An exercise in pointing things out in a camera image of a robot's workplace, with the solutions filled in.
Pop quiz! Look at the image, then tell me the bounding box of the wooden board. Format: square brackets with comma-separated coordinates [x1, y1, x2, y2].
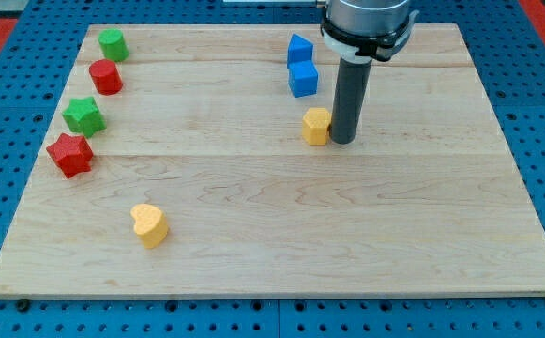
[0, 23, 545, 300]

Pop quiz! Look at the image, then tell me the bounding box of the blue triangle block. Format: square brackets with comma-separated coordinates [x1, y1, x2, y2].
[286, 34, 313, 66]

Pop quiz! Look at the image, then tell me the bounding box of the green cylinder block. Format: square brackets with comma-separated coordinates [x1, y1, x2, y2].
[98, 28, 129, 62]

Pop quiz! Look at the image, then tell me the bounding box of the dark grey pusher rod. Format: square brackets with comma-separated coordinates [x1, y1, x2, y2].
[330, 59, 371, 145]

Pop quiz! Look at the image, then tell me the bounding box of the yellow heart block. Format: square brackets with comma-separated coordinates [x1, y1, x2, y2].
[130, 204, 169, 249]

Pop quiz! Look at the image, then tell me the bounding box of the red star block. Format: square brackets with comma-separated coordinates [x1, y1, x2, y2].
[46, 133, 94, 178]

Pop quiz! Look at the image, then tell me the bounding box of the green star block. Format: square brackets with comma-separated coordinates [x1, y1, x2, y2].
[62, 96, 107, 138]

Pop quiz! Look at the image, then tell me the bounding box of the blue cube block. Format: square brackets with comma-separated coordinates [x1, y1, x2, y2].
[288, 60, 318, 98]

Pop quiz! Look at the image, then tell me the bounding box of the red cylinder block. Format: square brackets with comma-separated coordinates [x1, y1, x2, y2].
[89, 59, 123, 95]

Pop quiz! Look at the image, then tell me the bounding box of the yellow hexagon block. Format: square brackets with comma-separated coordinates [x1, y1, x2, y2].
[302, 107, 331, 146]

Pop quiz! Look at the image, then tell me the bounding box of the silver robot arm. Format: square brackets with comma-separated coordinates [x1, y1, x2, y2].
[320, 0, 419, 64]

